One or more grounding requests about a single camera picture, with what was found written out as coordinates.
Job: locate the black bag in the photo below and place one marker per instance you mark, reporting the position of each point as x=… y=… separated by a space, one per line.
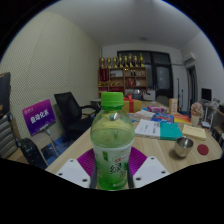
x=30 y=153

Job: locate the blue colourful book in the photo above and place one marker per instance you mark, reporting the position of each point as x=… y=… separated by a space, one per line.
x=162 y=117

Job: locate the white booklet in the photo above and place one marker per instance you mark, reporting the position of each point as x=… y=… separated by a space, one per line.
x=148 y=129

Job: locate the white wall air conditioner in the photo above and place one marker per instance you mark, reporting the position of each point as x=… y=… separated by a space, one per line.
x=189 y=57

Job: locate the orange book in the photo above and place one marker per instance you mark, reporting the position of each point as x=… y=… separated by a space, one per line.
x=182 y=118

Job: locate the flat round red coaster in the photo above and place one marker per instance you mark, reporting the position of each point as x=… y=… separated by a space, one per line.
x=202 y=149

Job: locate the tall brown carton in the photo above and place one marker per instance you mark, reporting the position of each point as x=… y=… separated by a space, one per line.
x=173 y=106

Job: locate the pink box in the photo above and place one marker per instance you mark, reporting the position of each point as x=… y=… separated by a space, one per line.
x=156 y=109

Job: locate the dark glass door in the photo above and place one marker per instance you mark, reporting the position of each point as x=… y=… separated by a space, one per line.
x=161 y=75

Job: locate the small steel cup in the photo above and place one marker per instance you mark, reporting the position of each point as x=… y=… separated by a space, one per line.
x=183 y=147

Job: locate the wooden shelf unit with trophies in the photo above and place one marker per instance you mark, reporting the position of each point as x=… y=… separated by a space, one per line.
x=121 y=78

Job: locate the black office chair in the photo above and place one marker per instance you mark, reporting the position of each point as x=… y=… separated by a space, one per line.
x=71 y=116

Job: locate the yellow gift box red ribbon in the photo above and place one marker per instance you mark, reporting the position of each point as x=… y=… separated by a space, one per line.
x=135 y=106

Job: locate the grey striped chair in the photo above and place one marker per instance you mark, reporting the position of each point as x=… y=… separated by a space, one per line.
x=6 y=140

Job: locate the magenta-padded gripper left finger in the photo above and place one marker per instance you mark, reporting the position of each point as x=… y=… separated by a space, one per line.
x=75 y=171

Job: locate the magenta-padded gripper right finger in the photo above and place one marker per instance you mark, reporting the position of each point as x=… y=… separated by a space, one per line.
x=150 y=170

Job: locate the large cream notebook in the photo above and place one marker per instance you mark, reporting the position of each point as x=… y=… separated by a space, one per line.
x=194 y=132

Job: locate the pink flower bouquet in vase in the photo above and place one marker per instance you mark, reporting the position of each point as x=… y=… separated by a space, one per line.
x=196 y=109

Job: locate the green tea bottle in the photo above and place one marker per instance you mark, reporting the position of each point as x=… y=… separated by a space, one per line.
x=112 y=143

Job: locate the purple sign board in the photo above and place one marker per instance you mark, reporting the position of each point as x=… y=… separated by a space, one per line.
x=38 y=117

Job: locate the teal book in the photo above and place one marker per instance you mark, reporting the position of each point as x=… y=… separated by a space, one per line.
x=170 y=131

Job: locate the black computer monitor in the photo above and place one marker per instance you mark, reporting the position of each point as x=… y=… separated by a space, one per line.
x=206 y=94

